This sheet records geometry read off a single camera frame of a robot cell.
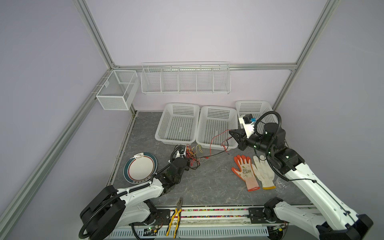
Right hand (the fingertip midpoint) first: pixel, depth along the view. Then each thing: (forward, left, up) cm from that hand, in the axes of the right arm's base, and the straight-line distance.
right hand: (230, 132), depth 68 cm
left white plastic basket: (+31, +30, -31) cm, 53 cm away
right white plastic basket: (+43, -33, -32) cm, 63 cm away
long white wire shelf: (+47, +23, -1) cm, 52 cm away
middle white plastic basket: (+31, +3, -31) cm, 44 cm away
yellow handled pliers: (-27, +26, -31) cm, 49 cm away
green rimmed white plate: (-5, +51, -30) cm, 59 cm away
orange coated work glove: (-7, -13, -31) cm, 35 cm away
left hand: (0, +23, -21) cm, 31 cm away
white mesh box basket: (+42, +70, -7) cm, 82 cm away
